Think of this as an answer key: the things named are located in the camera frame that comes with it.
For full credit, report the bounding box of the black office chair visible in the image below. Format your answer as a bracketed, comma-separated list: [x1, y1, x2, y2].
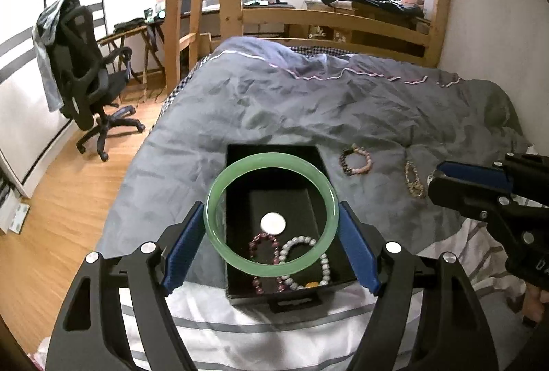
[40, 4, 147, 161]

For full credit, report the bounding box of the purple bead bracelet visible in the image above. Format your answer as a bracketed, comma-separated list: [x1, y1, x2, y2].
[248, 233, 284, 294]

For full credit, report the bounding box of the gold chain bracelet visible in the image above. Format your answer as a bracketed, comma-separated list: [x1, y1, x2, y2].
[404, 161, 427, 199]

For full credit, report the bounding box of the white bead bracelet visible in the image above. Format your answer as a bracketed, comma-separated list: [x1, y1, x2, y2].
[279, 236, 331, 290]

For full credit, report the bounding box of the white sliding wardrobe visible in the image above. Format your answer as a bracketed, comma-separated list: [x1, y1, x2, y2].
[0, 0, 106, 200]

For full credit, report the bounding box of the white striped blanket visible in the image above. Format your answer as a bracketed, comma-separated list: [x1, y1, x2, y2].
[26, 217, 533, 371]

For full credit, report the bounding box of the grey duvet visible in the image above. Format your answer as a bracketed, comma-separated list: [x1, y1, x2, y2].
[96, 36, 533, 312]

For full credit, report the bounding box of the person's right hand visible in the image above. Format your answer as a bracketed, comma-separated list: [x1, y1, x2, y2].
[521, 283, 542, 326]

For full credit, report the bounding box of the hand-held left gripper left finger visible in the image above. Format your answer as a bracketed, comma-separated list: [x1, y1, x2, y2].
[45, 200, 207, 371]

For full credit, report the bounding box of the green jade bangle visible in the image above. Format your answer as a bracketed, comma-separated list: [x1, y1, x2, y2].
[204, 153, 340, 277]

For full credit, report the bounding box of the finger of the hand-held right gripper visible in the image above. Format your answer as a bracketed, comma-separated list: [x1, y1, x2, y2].
[428, 173, 512, 222]
[436, 160, 514, 192]

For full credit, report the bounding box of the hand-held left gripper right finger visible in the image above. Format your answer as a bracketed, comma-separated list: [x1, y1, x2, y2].
[339, 201, 500, 371]

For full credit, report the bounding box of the pink bead bracelet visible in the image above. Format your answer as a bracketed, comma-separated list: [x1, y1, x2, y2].
[339, 144, 373, 176]

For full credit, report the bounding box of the wooden folding table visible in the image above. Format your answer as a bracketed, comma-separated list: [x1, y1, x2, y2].
[100, 21, 166, 86]

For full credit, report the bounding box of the white round disc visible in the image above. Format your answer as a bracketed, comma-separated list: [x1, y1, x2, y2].
[260, 212, 287, 235]

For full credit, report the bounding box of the wooden bunk bed frame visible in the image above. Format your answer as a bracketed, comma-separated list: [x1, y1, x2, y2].
[165, 0, 455, 93]

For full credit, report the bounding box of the grey garment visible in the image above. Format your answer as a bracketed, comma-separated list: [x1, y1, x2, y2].
[33, 0, 82, 112]

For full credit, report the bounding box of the black bag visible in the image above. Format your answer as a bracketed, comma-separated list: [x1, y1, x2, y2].
[114, 18, 147, 31]

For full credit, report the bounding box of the black jewelry box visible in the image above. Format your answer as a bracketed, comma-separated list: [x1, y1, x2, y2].
[225, 143, 361, 314]

